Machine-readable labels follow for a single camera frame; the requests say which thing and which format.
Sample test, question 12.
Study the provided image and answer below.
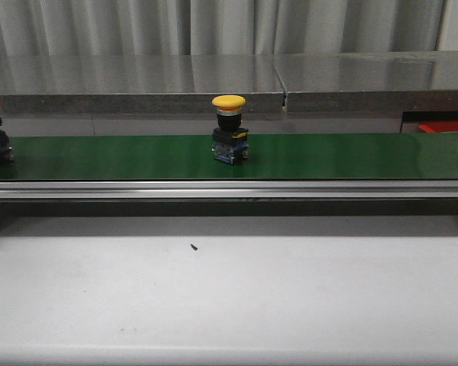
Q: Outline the yellow mushroom push button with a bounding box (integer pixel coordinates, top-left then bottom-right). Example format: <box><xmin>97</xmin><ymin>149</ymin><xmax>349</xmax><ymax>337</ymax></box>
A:
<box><xmin>211</xmin><ymin>95</ymin><xmax>249</xmax><ymax>165</ymax></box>

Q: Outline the green conveyor belt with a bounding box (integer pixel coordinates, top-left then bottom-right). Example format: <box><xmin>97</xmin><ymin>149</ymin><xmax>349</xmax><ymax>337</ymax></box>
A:
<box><xmin>0</xmin><ymin>133</ymin><xmax>458</xmax><ymax>181</ymax></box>

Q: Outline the grey stone counter slab left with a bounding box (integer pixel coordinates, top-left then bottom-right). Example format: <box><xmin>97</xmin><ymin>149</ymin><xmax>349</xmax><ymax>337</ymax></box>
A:
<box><xmin>0</xmin><ymin>55</ymin><xmax>285</xmax><ymax>114</ymax></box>

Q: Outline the grey stone counter slab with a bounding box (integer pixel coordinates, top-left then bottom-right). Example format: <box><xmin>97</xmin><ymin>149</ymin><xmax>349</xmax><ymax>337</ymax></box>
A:
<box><xmin>273</xmin><ymin>51</ymin><xmax>458</xmax><ymax>113</ymax></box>
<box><xmin>0</xmin><ymin>55</ymin><xmax>285</xmax><ymax>114</ymax></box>

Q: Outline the red plastic tray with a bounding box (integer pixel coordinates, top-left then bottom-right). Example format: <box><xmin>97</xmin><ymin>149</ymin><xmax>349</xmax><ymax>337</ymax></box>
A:
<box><xmin>418</xmin><ymin>120</ymin><xmax>458</xmax><ymax>133</ymax></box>

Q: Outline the grey stone counter slab right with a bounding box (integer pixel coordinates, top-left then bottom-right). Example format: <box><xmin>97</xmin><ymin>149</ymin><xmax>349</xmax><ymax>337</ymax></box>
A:
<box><xmin>273</xmin><ymin>51</ymin><xmax>458</xmax><ymax>113</ymax></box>

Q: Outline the white pleated curtain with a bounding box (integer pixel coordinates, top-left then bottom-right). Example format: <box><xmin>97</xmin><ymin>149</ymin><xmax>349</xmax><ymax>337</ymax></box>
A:
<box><xmin>0</xmin><ymin>1</ymin><xmax>458</xmax><ymax>56</ymax></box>

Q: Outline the aluminium conveyor frame rail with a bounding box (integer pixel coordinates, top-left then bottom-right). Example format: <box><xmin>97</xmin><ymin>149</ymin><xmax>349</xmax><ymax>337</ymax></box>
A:
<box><xmin>0</xmin><ymin>179</ymin><xmax>458</xmax><ymax>239</ymax></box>

